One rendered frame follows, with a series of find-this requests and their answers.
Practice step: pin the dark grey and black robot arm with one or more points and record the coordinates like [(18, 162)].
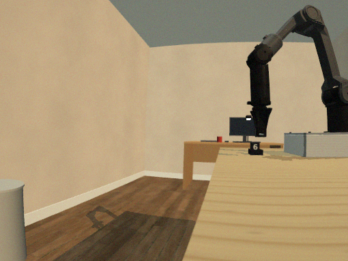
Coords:
[(307, 22)]

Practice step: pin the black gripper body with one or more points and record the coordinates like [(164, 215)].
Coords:
[(260, 95)]

